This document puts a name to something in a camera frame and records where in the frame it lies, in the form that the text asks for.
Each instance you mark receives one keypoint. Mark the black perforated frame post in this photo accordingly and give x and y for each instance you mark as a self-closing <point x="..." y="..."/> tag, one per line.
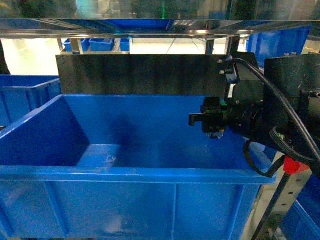
<point x="289" y="188"/>

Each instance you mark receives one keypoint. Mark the green mushroom push button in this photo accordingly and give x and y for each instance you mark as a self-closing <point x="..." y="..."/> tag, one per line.
<point x="214" y="110"/>

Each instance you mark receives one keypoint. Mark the stainless steel shelf rail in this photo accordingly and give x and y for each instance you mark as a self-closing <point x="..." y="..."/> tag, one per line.
<point x="15" y="28"/>

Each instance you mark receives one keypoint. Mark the blue bin left neighbour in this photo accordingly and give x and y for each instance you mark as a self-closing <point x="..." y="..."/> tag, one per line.
<point x="21" y="94"/>

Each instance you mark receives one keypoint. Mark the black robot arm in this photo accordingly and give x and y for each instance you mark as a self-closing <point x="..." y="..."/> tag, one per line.
<point x="278" y="107"/>

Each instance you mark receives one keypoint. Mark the red clamp part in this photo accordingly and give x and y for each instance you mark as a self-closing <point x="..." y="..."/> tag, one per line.
<point x="292" y="167"/>

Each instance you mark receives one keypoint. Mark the black back panel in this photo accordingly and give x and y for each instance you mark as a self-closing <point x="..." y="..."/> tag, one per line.
<point x="142" y="74"/>

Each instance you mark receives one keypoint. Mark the large blue target bin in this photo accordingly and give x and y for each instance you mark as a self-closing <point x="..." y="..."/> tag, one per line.
<point x="122" y="168"/>

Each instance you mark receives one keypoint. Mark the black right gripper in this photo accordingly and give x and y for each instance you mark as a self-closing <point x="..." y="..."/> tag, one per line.
<point x="244" y="96"/>

